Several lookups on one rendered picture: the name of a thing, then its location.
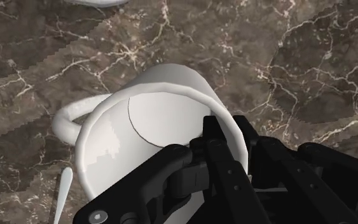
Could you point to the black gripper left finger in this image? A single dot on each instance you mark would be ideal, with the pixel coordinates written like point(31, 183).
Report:
point(225, 173)

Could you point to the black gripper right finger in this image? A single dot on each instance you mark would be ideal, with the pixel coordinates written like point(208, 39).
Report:
point(302, 186)

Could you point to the white mug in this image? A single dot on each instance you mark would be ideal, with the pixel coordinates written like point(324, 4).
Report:
point(166, 118)

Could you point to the white spoon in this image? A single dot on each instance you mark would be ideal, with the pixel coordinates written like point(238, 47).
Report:
point(64, 186)

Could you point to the white round dish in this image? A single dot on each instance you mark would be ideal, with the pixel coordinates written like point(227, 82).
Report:
point(98, 2)

